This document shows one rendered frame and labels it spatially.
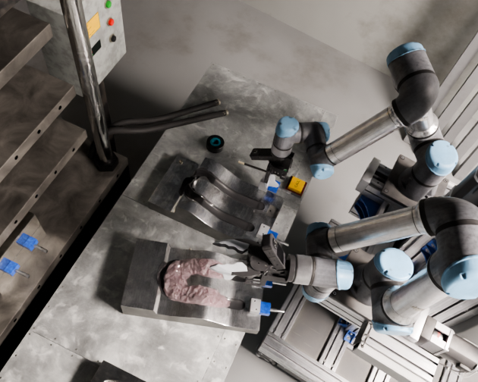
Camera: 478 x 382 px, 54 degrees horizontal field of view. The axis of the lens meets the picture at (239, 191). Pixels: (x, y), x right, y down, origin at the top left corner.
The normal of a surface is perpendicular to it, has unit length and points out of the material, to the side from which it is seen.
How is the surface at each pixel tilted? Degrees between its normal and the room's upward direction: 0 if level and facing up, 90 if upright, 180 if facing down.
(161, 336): 0
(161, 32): 0
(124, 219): 0
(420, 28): 90
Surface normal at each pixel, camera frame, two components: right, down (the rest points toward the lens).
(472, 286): -0.07, 0.79
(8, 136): 0.12, -0.49
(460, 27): -0.51, 0.71
